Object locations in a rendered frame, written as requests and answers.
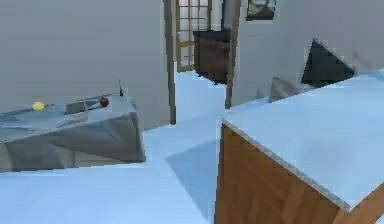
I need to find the framed wall picture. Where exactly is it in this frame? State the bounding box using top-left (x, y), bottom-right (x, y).
top-left (246, 0), bottom-right (277, 22)

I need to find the grey kitchen counter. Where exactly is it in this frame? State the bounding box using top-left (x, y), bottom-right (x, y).
top-left (0, 92), bottom-right (147, 173)

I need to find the wooden counter with white top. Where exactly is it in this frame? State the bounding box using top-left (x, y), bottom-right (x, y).
top-left (214, 69), bottom-right (384, 224)

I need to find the dark brown cabinet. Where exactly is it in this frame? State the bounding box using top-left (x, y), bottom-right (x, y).
top-left (193, 29), bottom-right (232, 85)

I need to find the grey sink faucet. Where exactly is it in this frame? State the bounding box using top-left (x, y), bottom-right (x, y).
top-left (65, 94), bottom-right (115, 115)

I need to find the wooden framed glass door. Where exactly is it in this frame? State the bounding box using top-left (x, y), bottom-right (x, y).
top-left (175, 0), bottom-right (213, 73)

